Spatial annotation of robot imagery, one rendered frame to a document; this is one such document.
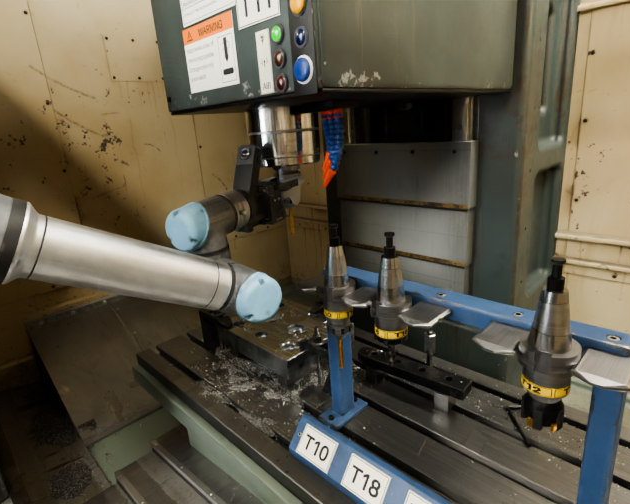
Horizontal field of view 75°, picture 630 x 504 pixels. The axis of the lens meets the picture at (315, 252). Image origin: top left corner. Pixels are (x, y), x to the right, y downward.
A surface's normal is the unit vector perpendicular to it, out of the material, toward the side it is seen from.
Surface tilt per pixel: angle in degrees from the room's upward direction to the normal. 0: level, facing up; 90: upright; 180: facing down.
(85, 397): 24
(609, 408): 90
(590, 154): 90
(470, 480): 0
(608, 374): 0
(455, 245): 90
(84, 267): 97
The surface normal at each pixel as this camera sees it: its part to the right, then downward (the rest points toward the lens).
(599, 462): -0.71, 0.25
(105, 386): 0.22, -0.80
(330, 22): 0.70, 0.16
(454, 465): -0.07, -0.95
